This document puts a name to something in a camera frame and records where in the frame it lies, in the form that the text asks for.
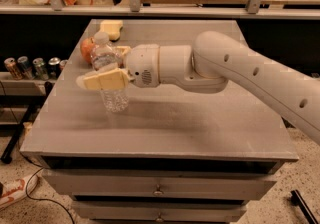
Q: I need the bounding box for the red soda can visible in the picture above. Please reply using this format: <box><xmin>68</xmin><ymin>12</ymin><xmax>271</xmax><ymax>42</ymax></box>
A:
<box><xmin>59</xmin><ymin>59</ymin><xmax>68</xmax><ymax>71</ymax></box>

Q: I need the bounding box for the white red sneaker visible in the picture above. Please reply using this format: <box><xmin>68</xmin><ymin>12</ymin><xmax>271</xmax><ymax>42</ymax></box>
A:
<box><xmin>0</xmin><ymin>175</ymin><xmax>38</xmax><ymax>210</ymax></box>

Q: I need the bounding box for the orange soda can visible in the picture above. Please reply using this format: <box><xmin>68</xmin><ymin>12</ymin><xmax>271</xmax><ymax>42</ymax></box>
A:
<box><xmin>4</xmin><ymin>57</ymin><xmax>23</xmax><ymax>80</ymax></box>

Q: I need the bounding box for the lower drawer knob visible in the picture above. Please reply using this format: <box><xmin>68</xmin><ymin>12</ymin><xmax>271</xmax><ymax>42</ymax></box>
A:
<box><xmin>155</xmin><ymin>213</ymin><xmax>164</xmax><ymax>223</ymax></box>

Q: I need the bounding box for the red apple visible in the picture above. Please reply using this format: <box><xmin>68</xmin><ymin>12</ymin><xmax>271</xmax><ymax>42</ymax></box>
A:
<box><xmin>80</xmin><ymin>37</ymin><xmax>95</xmax><ymax>63</ymax></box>

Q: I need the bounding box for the green soda can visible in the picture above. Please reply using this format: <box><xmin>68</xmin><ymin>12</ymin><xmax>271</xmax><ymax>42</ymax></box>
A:
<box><xmin>32</xmin><ymin>58</ymin><xmax>49</xmax><ymax>80</ymax></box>

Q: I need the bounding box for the black floor cable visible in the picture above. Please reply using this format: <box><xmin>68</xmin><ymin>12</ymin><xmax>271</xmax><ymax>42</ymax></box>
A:
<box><xmin>0</xmin><ymin>81</ymin><xmax>76</xmax><ymax>224</ymax></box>

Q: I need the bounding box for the clear plastic water bottle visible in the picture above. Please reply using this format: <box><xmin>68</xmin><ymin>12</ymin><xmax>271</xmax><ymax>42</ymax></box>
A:
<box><xmin>90</xmin><ymin>32</ymin><xmax>129</xmax><ymax>113</ymax></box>

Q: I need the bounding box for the drawer knob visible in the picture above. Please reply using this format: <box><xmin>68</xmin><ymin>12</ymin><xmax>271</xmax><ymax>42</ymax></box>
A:
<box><xmin>155</xmin><ymin>213</ymin><xmax>164</xmax><ymax>223</ymax></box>
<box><xmin>153</xmin><ymin>185</ymin><xmax>164</xmax><ymax>197</ymax></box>

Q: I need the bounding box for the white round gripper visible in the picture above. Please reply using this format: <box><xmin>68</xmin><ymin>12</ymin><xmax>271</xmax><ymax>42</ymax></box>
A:
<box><xmin>76</xmin><ymin>44</ymin><xmax>160</xmax><ymax>90</ymax></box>

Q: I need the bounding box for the grey drawer cabinet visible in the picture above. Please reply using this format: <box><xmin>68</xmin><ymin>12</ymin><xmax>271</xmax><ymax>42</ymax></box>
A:
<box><xmin>19</xmin><ymin>19</ymin><xmax>300</xmax><ymax>224</ymax></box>

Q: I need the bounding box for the dark soda can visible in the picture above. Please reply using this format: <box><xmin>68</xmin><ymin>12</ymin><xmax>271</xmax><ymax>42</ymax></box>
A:
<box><xmin>48</xmin><ymin>57</ymin><xmax>61</xmax><ymax>78</ymax></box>

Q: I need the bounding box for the upper drawer knob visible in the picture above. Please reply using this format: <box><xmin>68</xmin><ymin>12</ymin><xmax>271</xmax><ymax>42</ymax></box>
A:
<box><xmin>153</xmin><ymin>185</ymin><xmax>164</xmax><ymax>197</ymax></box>

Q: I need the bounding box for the yellow sponge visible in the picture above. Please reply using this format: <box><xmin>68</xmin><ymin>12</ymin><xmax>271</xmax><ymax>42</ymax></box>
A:
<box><xmin>100</xmin><ymin>20</ymin><xmax>123</xmax><ymax>41</ymax></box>

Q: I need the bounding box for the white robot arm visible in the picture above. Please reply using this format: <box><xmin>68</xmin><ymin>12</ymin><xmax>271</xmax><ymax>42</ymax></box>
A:
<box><xmin>76</xmin><ymin>31</ymin><xmax>320</xmax><ymax>143</ymax></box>

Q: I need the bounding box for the black floor bar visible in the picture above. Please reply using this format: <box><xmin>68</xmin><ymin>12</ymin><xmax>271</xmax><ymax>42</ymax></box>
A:
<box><xmin>291</xmin><ymin>190</ymin><xmax>319</xmax><ymax>224</ymax></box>

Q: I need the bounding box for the blue soda can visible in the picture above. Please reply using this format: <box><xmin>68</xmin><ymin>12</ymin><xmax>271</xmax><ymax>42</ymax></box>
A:
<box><xmin>17</xmin><ymin>56</ymin><xmax>35</xmax><ymax>80</ymax></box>

